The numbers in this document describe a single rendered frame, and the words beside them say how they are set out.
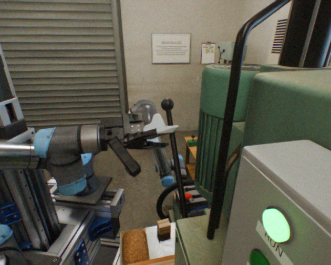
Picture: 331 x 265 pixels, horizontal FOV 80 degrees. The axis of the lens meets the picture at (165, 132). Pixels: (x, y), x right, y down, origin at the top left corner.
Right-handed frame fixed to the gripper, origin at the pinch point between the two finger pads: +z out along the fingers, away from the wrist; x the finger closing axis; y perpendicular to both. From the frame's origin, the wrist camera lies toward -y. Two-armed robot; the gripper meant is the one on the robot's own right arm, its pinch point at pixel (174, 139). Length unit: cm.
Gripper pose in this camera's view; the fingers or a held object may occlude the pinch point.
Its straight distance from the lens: 56.1
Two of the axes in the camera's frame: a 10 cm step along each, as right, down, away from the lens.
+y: -1.4, -9.3, 3.3
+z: 9.8, -0.8, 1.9
